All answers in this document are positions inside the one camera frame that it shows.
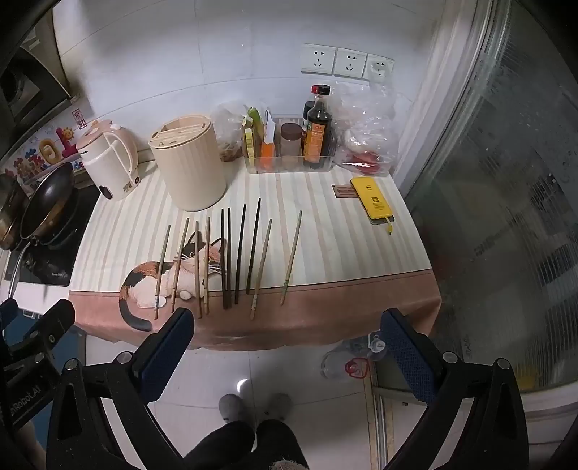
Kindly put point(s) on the metal wok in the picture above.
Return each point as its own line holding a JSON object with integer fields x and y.
{"x": 10, "y": 212}

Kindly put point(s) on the blue storage box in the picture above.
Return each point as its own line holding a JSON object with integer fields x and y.
{"x": 80, "y": 345}

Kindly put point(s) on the person's right leg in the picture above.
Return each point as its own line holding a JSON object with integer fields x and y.
{"x": 282, "y": 440}

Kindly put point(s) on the striped cat-print tablecloth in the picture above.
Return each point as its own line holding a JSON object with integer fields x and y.
{"x": 325, "y": 253}

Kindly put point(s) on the person's left forearm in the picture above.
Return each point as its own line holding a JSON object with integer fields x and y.
{"x": 31, "y": 445}

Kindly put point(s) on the cream ribbed utensil holder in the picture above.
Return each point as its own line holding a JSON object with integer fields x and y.
{"x": 192, "y": 167}

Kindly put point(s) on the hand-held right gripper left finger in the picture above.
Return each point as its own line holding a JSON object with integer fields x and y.
{"x": 165, "y": 348}

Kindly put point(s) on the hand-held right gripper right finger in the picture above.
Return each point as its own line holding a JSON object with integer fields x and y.
{"x": 406, "y": 357}

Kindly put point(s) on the clear plastic organizer bin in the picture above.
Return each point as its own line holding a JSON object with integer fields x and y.
{"x": 289, "y": 163}

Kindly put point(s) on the green-tipped bamboo chopstick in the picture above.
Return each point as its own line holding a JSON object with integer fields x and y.
{"x": 291, "y": 257}

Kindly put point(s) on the pink white electric kettle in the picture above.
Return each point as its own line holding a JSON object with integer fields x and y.
{"x": 108, "y": 162}

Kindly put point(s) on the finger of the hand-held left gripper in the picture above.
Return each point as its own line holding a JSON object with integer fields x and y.
{"x": 8, "y": 312}
{"x": 52, "y": 327}

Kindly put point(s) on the black induction cooktop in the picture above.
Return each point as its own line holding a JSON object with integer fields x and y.
{"x": 58, "y": 257}

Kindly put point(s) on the plastic bag with red contents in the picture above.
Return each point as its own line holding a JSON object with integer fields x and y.
{"x": 368, "y": 135}

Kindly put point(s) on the white seasoning packet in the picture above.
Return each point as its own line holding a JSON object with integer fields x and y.
{"x": 269, "y": 126}

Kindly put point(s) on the yellow seasoning box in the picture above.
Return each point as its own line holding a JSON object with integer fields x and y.
{"x": 249, "y": 142}

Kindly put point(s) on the grey slipper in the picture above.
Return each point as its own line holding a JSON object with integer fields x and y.
{"x": 277, "y": 405}
{"x": 232, "y": 406}

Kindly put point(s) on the yellow power bank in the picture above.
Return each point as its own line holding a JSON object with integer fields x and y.
{"x": 370, "y": 196}

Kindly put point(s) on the person's left leg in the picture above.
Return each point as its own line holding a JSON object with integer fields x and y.
{"x": 221, "y": 445}

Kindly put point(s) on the colourful wall stickers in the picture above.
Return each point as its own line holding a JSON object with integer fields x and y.
{"x": 40, "y": 151}

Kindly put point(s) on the dark soy sauce bottle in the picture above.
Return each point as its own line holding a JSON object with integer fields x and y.
{"x": 317, "y": 131}

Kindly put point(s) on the clear plastic bottle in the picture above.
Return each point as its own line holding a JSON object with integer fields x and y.
{"x": 338, "y": 361}

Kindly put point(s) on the black-capped dark bottle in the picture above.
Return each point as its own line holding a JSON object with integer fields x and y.
{"x": 308, "y": 113}

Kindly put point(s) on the grey range hood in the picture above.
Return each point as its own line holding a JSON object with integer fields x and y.
{"x": 27, "y": 86}

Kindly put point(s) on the person's leg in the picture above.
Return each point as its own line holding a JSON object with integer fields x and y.
{"x": 282, "y": 440}
{"x": 221, "y": 445}

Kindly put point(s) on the black frying pan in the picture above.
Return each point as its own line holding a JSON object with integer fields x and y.
{"x": 47, "y": 201}

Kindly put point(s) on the clear plastic bag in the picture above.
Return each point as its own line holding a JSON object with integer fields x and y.
{"x": 230, "y": 131}

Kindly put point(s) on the white wall socket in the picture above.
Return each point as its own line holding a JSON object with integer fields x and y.
{"x": 380, "y": 68}
{"x": 350, "y": 63}
{"x": 318, "y": 58}

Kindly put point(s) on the green-topped packet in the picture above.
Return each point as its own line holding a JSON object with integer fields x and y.
{"x": 254, "y": 117}

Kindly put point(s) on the brown-lidded spice jar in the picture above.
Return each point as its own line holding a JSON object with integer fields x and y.
{"x": 291, "y": 140}

